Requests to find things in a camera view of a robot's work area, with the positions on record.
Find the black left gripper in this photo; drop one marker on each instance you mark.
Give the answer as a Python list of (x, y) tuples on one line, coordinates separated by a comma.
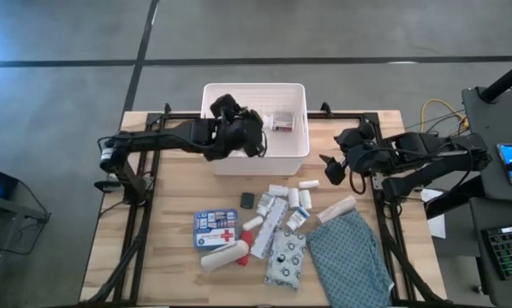
[(239, 132)]

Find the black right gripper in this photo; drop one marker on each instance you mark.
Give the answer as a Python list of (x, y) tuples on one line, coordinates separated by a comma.
[(367, 156)]

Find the plain white bottle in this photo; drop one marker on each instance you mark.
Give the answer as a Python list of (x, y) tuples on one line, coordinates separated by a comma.
[(294, 198), (305, 199)]

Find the clear-wrapped beige bandage roll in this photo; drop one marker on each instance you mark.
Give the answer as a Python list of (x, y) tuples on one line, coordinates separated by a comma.
[(336, 209)]

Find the red and white medicine box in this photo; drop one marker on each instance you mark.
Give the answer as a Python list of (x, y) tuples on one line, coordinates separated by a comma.
[(283, 121)]

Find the white-capped labelled medicine bottle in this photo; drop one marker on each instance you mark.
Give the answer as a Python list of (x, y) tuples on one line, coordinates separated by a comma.
[(265, 203), (298, 218)]

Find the small black square object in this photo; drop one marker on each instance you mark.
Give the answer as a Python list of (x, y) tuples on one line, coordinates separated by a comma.
[(247, 200)]

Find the long white plastic box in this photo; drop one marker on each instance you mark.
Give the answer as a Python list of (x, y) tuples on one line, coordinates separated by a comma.
[(269, 226)]

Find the blue first aid kit box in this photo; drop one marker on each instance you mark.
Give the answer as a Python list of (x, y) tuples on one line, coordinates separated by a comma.
[(215, 229)]

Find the white blue-patterned pouch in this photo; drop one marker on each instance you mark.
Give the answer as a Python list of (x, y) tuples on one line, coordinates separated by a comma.
[(286, 265)]

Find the red mesh bandage roll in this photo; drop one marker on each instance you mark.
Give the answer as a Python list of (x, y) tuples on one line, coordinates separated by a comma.
[(246, 244)]

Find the beige elastic bandage roll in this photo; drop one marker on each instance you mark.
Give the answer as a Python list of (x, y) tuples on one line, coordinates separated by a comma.
[(224, 256)]

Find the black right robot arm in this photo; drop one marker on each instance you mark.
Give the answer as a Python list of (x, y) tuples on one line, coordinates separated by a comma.
[(418, 149)]

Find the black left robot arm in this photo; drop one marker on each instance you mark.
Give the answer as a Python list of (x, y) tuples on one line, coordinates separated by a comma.
[(162, 141)]

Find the white perforated plastic basket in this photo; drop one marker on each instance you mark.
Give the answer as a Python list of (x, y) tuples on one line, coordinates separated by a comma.
[(281, 154)]

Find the teal patterned cloth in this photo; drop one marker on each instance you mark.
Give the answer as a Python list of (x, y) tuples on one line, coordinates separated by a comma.
[(350, 261)]

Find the white paper sheet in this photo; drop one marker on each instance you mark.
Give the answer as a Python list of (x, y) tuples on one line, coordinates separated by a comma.
[(436, 222)]

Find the grey side desk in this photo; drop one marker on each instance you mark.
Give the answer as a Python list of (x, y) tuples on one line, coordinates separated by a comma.
[(487, 124)]

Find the black slanted pole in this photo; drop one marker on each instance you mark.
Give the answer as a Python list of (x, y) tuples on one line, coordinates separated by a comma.
[(506, 79)]

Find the backlit black keyboard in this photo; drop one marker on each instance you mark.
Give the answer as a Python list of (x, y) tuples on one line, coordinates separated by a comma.
[(510, 252)]

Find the black metal table frame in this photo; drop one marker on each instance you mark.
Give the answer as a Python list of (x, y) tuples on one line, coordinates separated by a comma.
[(346, 114)]

